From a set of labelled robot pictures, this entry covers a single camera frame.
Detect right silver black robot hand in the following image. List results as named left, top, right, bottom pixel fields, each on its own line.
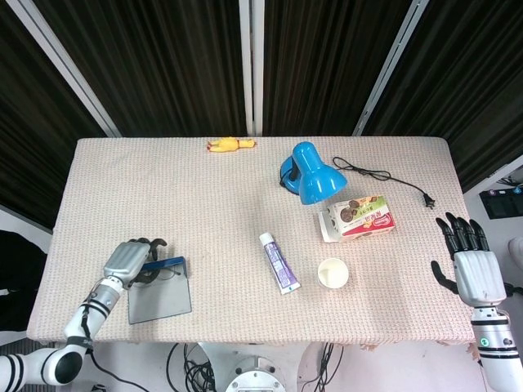
left=431, top=212, right=507, bottom=307

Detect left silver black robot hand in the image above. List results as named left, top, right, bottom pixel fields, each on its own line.
left=102, top=238, right=168, bottom=291

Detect blue glasses case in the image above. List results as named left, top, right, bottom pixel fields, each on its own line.
left=127, top=256, right=193, bottom=326

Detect eyeglasses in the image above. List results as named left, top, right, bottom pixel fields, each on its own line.
left=141, top=263, right=184, bottom=283

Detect table with beige tablecloth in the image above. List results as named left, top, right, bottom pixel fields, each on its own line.
left=26, top=136, right=495, bottom=348

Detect cookie carton box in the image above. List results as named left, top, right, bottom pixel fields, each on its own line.
left=317, top=194, right=397, bottom=244

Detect dark electronic device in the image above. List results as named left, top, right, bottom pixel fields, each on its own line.
left=478, top=187, right=523, bottom=220

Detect black bag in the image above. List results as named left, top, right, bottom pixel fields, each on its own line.
left=0, top=229, right=49, bottom=332

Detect white paper cup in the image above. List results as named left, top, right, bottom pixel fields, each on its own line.
left=317, top=257, right=351, bottom=290

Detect purple white toothpaste tube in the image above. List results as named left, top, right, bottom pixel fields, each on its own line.
left=258, top=232, right=302, bottom=296

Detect yellow rubber chicken toy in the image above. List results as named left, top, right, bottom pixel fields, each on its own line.
left=206, top=137, right=257, bottom=154

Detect blue desk lamp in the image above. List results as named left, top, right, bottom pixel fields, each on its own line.
left=279, top=140, right=349, bottom=206

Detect black pleated curtain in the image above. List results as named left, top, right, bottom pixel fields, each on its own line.
left=0, top=0, right=523, bottom=229

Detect black floor cable bundle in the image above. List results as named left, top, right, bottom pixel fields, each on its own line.
left=300, top=342, right=345, bottom=392
left=166, top=341, right=217, bottom=392

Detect black lamp power cable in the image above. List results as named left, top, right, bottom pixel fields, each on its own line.
left=331, top=156, right=436, bottom=212

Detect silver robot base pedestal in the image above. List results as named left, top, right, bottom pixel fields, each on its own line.
left=199, top=341, right=324, bottom=392

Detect white frame post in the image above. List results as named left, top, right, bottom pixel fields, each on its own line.
left=353, top=0, right=430, bottom=136
left=239, top=0, right=265, bottom=136
left=7, top=0, right=122, bottom=138

